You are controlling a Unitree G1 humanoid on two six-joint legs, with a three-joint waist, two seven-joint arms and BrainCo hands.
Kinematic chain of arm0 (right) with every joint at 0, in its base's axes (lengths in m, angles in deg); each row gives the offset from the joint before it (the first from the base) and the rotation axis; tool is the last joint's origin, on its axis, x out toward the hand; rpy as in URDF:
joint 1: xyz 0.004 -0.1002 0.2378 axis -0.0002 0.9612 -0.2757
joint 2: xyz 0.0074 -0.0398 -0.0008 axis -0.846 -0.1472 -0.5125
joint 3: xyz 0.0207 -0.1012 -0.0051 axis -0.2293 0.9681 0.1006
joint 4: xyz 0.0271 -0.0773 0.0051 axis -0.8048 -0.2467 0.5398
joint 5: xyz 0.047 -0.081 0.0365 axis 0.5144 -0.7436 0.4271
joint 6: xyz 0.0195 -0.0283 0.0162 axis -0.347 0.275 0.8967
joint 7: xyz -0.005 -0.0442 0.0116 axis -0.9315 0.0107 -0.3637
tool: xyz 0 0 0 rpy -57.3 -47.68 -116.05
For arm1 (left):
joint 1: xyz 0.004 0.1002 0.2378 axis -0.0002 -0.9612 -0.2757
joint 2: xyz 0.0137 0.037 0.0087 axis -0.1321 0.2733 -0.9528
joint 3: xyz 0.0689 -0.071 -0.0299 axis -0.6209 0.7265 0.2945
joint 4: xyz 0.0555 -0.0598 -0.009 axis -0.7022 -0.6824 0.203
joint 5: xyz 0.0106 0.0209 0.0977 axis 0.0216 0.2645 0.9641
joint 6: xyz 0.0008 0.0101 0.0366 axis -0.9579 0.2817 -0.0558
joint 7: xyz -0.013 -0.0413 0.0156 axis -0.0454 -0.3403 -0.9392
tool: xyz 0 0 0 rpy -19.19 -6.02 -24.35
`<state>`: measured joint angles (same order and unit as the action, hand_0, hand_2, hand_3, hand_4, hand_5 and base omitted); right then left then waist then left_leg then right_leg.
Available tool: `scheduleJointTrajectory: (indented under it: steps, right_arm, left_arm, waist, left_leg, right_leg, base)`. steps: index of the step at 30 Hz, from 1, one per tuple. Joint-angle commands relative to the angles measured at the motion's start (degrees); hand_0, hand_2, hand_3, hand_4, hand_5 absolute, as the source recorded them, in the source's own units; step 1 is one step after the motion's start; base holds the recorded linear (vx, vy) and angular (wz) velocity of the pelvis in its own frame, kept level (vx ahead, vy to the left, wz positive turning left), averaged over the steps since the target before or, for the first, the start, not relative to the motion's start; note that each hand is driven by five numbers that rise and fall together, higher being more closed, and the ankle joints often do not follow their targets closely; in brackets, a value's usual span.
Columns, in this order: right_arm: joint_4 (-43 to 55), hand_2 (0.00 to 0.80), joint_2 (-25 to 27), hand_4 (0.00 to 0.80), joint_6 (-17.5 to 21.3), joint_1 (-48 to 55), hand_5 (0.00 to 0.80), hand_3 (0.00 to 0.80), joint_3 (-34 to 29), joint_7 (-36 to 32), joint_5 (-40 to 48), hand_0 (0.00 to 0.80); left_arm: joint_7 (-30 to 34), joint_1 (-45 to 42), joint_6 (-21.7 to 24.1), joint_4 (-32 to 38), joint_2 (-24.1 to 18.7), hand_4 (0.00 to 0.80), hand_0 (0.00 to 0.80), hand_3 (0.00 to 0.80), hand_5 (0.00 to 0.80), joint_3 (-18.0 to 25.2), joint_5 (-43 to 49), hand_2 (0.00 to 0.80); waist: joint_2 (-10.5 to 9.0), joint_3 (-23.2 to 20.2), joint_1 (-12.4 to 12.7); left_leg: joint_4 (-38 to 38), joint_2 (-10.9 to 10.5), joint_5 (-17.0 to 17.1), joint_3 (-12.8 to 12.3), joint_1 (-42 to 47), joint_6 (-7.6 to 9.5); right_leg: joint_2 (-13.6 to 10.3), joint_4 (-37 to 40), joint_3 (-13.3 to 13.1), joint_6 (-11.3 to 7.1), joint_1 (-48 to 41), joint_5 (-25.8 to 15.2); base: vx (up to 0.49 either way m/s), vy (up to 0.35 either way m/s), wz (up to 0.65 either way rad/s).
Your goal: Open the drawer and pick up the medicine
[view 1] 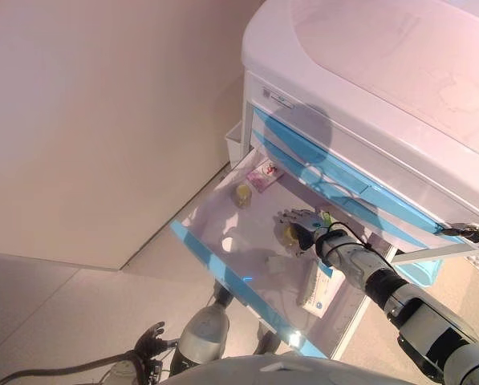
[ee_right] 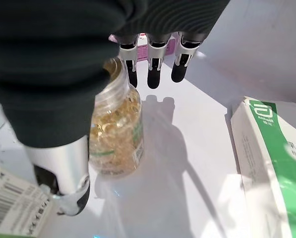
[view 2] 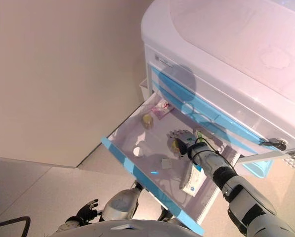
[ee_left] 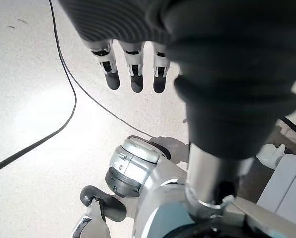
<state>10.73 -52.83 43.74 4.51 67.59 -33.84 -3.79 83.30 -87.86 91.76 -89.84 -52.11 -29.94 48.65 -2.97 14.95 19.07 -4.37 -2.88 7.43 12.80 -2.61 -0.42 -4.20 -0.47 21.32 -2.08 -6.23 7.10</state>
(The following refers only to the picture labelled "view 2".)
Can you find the grey robot torso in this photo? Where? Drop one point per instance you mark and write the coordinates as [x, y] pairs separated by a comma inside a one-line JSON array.
[[127, 228]]

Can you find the yellow capped medicine bottle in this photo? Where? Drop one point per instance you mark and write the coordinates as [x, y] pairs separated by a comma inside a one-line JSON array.
[[148, 121], [174, 146]]

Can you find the white blue medical cart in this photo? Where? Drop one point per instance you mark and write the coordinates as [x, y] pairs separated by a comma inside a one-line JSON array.
[[223, 61]]

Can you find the green white medicine box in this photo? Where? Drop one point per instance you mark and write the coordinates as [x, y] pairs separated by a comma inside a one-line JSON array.
[[199, 135]]

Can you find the pink white medicine box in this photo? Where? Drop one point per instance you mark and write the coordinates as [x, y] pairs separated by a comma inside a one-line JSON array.
[[162, 108]]

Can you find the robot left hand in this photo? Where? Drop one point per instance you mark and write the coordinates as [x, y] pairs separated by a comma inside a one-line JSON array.
[[86, 212]]

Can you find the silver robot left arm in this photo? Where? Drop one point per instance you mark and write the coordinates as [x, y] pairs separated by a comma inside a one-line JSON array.
[[68, 224]]

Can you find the small white cube box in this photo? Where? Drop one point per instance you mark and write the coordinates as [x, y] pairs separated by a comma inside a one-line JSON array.
[[167, 163]]

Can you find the blue white medicine box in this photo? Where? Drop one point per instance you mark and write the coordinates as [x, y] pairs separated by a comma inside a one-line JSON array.
[[193, 182]]

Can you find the silver robot left leg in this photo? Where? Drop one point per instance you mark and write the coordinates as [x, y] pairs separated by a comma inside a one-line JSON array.
[[121, 203]]

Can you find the white side bin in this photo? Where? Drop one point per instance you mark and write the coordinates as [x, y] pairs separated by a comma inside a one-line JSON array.
[[144, 89]]

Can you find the blue fronted cart drawer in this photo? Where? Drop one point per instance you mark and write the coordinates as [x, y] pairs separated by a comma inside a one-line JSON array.
[[147, 172]]

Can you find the light blue side bin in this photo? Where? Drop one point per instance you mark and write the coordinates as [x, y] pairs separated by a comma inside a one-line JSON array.
[[257, 168]]

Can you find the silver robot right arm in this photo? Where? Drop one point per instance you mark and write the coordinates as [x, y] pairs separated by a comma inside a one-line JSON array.
[[226, 177]]

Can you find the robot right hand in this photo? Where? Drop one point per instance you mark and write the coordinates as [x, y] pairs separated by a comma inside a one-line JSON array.
[[185, 140]]

